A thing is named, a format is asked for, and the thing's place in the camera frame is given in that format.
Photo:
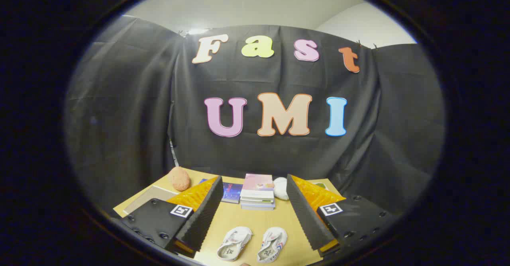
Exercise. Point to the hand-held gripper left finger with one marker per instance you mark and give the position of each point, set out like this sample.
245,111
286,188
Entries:
203,222

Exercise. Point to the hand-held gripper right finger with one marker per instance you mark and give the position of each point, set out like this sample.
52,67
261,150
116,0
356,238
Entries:
306,218

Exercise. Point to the white canvas shoe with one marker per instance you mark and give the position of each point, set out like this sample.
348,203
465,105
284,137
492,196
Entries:
235,242
273,244

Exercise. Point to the beige fabric storage box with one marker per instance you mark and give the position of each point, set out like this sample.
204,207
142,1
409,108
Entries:
147,196

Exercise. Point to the small colour swatch card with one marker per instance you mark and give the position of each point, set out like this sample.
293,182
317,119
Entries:
320,185

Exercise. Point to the white plush ball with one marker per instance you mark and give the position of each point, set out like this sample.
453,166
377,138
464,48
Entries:
281,188

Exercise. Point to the blue cover book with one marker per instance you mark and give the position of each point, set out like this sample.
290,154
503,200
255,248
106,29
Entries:
232,192

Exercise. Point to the orange fuzzy sponge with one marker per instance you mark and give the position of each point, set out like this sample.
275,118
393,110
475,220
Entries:
180,178

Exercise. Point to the grey paperback book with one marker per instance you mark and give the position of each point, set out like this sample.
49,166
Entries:
257,207

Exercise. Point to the white paperback book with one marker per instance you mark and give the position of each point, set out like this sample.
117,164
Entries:
257,201

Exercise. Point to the pink cover book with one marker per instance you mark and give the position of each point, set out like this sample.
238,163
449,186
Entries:
257,181

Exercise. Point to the black backdrop cloth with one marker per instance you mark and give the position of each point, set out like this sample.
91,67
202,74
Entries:
279,154

